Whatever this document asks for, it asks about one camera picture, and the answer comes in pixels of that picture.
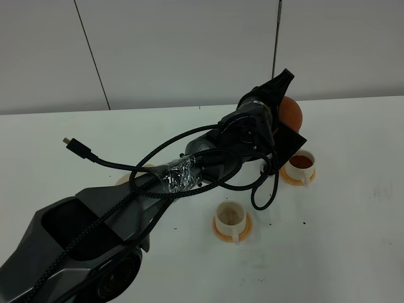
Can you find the beige teapot tray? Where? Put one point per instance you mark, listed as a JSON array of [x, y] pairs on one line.
[[125, 178]]

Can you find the white teacup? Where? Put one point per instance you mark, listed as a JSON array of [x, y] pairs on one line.
[[230, 213], [301, 166]]

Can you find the white far teacup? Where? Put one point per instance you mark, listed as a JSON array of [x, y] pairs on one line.
[[301, 166]]

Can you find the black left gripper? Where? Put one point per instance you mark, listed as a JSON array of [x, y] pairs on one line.
[[259, 110]]

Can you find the orange far saucer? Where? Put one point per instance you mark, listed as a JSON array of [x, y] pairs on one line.
[[286, 178]]

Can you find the brown clay teapot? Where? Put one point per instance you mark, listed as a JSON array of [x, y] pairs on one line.
[[289, 113]]

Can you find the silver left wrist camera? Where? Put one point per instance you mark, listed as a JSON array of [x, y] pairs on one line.
[[287, 144]]

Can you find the orange near saucer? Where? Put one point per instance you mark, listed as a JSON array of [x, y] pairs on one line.
[[233, 233]]

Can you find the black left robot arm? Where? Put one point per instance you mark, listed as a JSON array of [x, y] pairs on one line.
[[88, 247]]

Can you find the orange saucer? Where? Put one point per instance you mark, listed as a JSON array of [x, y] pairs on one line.
[[233, 233], [286, 178]]

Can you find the white near teacup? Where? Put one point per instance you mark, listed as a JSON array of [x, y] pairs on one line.
[[230, 213]]

